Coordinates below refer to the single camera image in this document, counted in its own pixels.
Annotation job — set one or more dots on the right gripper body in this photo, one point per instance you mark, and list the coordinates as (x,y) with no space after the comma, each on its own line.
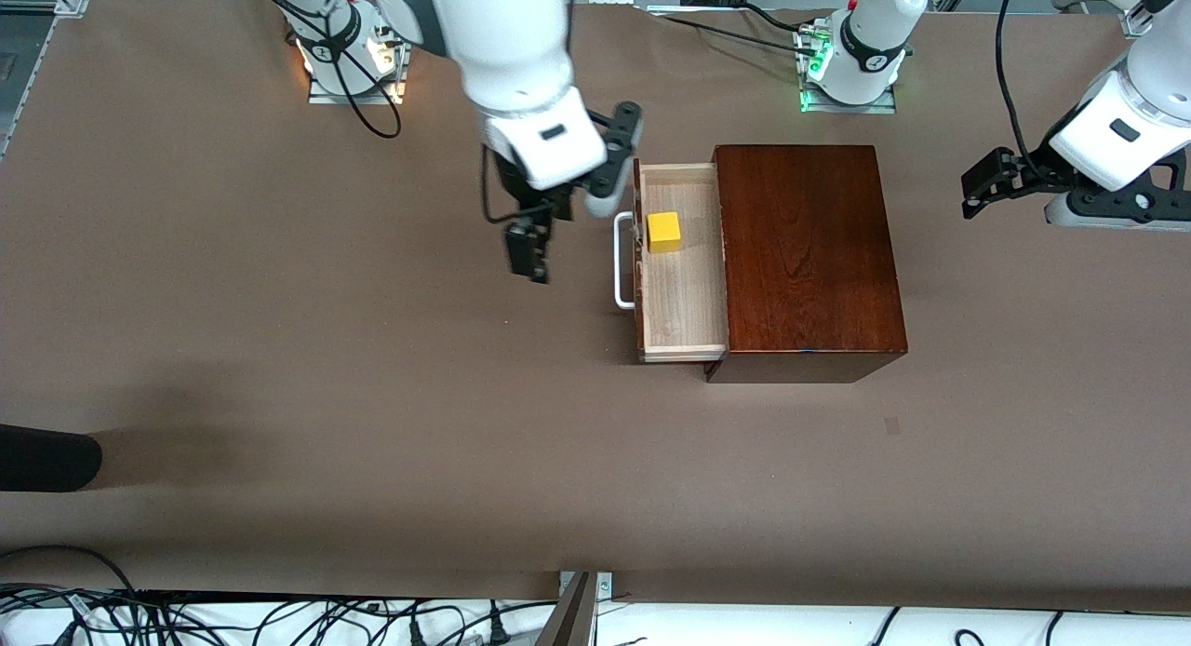
(524,199)

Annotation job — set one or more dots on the yellow cube block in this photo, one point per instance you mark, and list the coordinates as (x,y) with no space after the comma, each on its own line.
(664,232)

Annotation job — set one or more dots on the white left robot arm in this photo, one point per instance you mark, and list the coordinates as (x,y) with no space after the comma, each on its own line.
(875,32)

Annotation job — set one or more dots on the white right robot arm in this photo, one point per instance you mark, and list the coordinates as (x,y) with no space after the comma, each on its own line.
(502,32)

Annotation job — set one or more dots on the dark wooden drawer cabinet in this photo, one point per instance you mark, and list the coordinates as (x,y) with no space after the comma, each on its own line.
(819,255)

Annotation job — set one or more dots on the brown paper table cover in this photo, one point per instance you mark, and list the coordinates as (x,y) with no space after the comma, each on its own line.
(372,395)

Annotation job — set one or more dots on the black cylindrical object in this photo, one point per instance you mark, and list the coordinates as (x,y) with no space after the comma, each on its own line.
(46,458)

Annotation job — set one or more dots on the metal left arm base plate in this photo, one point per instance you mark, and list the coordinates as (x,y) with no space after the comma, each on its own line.
(851,108)

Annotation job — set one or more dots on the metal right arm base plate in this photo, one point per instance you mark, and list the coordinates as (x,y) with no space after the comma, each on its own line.
(358,95)

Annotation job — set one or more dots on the grey metal bracket bar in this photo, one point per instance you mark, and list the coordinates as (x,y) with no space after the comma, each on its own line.
(572,618)

